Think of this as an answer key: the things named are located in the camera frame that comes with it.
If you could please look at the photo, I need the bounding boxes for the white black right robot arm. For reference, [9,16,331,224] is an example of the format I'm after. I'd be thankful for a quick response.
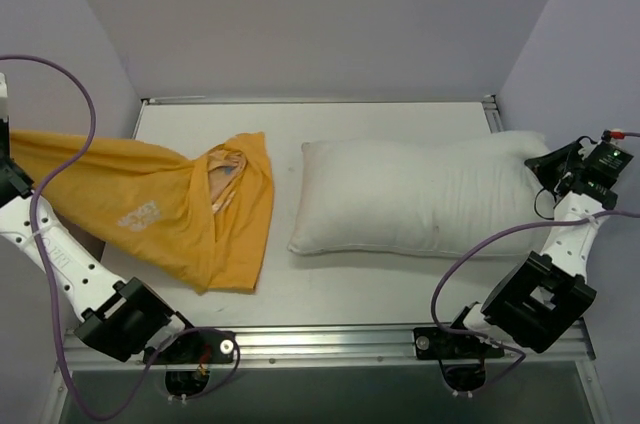
[443,130,633,357]

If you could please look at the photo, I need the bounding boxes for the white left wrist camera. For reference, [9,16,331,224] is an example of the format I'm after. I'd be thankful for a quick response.
[0,73,9,123]

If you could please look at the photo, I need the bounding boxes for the aluminium front rail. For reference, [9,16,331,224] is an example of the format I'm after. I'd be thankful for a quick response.
[54,321,596,375]

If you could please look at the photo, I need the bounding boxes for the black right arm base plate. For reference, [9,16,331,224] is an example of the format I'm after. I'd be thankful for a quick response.
[412,326,505,361]

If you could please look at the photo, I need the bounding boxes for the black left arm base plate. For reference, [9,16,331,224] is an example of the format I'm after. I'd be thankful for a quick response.
[142,327,235,365]

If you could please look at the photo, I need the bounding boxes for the white pillow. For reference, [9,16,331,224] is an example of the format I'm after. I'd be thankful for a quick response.
[288,131,553,258]

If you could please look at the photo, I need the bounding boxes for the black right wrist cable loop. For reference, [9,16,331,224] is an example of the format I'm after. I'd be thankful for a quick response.
[533,188,559,221]

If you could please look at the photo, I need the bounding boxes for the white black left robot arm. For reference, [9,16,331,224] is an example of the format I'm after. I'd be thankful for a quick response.
[1,117,202,363]

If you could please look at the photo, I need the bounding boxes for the orange pillowcase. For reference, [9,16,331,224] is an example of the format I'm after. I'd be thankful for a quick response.
[9,129,277,296]

